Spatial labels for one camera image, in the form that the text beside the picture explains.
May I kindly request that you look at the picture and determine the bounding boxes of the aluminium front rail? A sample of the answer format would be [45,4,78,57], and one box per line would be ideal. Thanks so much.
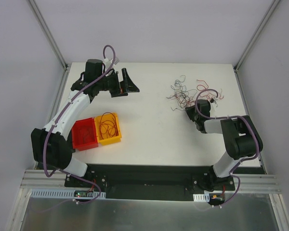
[20,169,281,194]

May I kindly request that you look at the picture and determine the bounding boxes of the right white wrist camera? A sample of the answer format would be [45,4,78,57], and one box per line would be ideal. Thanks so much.
[209,96,219,111]

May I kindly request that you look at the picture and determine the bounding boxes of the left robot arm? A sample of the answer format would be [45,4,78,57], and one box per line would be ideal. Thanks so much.
[31,59,140,187]

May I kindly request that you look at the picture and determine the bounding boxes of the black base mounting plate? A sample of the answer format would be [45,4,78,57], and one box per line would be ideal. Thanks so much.
[64,164,235,201]

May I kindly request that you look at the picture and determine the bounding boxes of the left aluminium frame post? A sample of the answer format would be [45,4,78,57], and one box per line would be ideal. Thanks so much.
[26,0,68,70]

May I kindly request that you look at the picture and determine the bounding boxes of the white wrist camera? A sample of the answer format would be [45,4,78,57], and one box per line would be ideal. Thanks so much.
[209,96,219,111]
[103,58,119,71]

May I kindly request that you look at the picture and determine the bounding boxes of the brown wire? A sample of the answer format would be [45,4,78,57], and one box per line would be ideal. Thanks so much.
[77,128,94,145]

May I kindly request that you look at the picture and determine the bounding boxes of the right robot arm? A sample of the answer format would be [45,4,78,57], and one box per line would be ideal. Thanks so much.
[185,99,263,192]

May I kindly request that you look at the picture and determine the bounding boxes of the yellow plastic bin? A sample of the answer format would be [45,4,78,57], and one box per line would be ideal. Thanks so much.
[94,112,122,146]

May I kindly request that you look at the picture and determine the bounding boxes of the right aluminium frame post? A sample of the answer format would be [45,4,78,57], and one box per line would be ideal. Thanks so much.
[234,0,282,73]

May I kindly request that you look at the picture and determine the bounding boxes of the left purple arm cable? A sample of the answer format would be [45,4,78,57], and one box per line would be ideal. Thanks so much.
[26,44,118,214]

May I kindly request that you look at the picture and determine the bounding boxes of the red and black wires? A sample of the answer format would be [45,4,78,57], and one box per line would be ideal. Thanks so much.
[165,75,224,113]

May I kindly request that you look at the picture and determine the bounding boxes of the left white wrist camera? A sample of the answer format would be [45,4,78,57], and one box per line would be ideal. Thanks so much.
[103,58,119,71]

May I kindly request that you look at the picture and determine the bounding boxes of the red plastic bin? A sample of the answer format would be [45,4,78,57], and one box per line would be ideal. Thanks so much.
[71,117,98,151]

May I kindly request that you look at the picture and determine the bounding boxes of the aluminium frame post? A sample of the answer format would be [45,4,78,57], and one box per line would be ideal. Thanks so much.
[234,0,282,73]
[26,0,68,70]

